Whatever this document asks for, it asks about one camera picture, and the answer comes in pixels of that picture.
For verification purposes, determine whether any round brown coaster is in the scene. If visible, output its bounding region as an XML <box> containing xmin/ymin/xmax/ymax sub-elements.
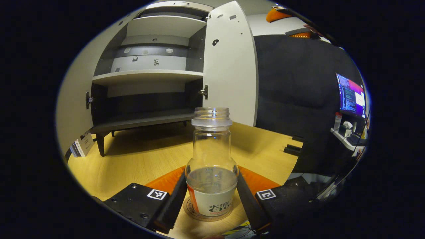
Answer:
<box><xmin>183</xmin><ymin>196</ymin><xmax>238</xmax><ymax>222</ymax></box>

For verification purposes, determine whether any black backdrop cloth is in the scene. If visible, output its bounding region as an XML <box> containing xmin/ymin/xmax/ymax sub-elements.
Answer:
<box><xmin>254</xmin><ymin>33</ymin><xmax>366</xmax><ymax>180</ymax></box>

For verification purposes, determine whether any computer monitor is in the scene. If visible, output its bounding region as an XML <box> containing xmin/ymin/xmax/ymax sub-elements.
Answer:
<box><xmin>336</xmin><ymin>73</ymin><xmax>367</xmax><ymax>118</ymax></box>

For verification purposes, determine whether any white side desk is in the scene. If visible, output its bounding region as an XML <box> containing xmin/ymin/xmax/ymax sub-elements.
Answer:
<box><xmin>330</xmin><ymin>128</ymin><xmax>367</xmax><ymax>151</ymax></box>

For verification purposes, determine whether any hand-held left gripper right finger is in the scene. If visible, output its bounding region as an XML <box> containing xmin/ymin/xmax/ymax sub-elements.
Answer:
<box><xmin>236</xmin><ymin>165</ymin><xmax>319</xmax><ymax>233</ymax></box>

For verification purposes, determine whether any stack of books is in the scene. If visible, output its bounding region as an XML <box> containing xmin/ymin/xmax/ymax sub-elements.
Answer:
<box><xmin>70</xmin><ymin>133</ymin><xmax>95</xmax><ymax>157</ymax></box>

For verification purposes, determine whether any grey and white cabinet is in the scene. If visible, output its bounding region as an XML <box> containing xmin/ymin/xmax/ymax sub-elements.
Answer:
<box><xmin>90</xmin><ymin>0</ymin><xmax>214</xmax><ymax>157</ymax></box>

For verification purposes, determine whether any clear glass bottle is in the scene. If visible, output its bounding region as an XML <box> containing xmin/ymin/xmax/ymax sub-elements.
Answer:
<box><xmin>185</xmin><ymin>107</ymin><xmax>239</xmax><ymax>219</ymax></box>

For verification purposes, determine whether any white cabinet door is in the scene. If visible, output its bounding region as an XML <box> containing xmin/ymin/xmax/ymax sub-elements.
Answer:
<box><xmin>202</xmin><ymin>1</ymin><xmax>259</xmax><ymax>127</ymax></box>
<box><xmin>56</xmin><ymin>5</ymin><xmax>148</xmax><ymax>156</ymax></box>

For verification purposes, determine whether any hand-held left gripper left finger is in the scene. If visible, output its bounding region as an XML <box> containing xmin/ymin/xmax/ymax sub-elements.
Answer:
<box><xmin>103</xmin><ymin>166</ymin><xmax>188</xmax><ymax>234</ymax></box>

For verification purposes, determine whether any white cabinet drawer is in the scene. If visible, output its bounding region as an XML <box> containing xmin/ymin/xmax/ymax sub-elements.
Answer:
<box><xmin>146</xmin><ymin>1</ymin><xmax>213</xmax><ymax>12</ymax></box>

